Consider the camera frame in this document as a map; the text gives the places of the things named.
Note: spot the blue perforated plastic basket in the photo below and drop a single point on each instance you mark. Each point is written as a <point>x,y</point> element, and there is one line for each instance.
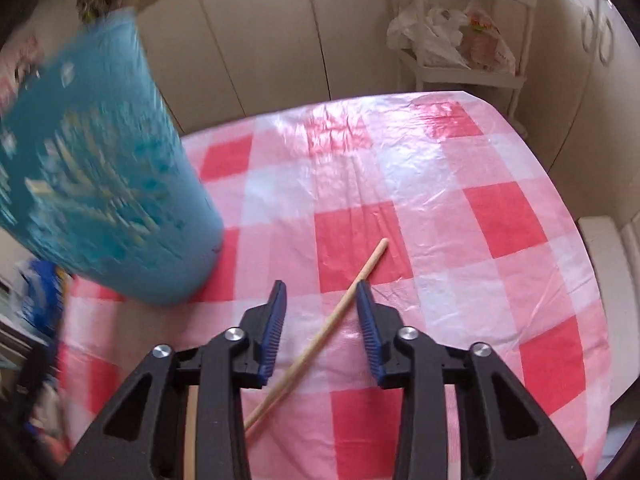
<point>100,185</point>

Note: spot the white bench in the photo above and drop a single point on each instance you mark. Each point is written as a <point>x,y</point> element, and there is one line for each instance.
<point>610,260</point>

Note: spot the blue plastic bag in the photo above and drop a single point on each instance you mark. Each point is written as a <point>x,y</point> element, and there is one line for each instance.
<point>42,290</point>

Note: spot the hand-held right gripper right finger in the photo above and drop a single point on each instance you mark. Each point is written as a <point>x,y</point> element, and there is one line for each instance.
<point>367,330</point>

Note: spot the cream kitchen base cabinets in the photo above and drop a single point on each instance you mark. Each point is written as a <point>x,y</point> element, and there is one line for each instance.
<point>250,50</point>

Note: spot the white trolley cart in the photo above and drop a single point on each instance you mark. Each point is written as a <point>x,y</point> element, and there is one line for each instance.
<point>470,77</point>

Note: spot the white plastic bag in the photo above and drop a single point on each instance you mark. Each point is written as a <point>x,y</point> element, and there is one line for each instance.
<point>430,35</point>

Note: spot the pinkish plastic bag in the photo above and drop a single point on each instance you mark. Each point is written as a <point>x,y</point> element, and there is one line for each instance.
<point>487,40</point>

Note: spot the red white checkered tablecloth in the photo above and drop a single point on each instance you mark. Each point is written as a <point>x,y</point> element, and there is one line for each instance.
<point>450,240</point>

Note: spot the light wooden chopstick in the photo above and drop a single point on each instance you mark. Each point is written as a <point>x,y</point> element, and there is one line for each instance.
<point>318,332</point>
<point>191,435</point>

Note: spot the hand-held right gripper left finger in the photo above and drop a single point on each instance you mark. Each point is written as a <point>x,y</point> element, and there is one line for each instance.
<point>274,330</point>

